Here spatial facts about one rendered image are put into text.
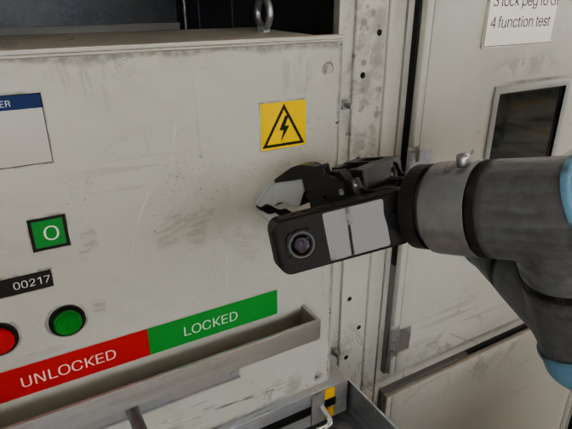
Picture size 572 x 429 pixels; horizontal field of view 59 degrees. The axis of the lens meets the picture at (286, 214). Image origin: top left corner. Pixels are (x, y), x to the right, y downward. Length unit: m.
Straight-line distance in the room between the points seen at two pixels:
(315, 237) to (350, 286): 0.38
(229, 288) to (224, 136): 0.18
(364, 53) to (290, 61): 0.15
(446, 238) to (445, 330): 0.57
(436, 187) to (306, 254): 0.11
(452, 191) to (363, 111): 0.31
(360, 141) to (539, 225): 0.37
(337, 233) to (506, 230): 0.13
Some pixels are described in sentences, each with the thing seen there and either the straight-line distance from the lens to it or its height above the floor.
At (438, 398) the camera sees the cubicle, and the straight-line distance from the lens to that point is 1.06.
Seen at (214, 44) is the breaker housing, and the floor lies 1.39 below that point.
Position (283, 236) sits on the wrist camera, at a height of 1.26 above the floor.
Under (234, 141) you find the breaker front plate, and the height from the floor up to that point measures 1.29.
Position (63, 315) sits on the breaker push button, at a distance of 0.54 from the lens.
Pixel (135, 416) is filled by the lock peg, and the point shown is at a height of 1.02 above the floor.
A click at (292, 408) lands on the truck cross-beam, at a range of 0.74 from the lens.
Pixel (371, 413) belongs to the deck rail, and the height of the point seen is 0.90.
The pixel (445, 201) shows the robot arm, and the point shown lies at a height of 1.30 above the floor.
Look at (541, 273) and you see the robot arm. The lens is 0.39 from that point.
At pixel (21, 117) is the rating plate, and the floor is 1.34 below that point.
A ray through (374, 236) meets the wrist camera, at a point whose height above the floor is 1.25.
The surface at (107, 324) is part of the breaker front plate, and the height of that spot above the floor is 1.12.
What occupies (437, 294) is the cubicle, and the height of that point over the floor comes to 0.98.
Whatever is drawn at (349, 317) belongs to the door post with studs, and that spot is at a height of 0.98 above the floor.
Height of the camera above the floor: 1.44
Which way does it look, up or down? 24 degrees down
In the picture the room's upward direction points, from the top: straight up
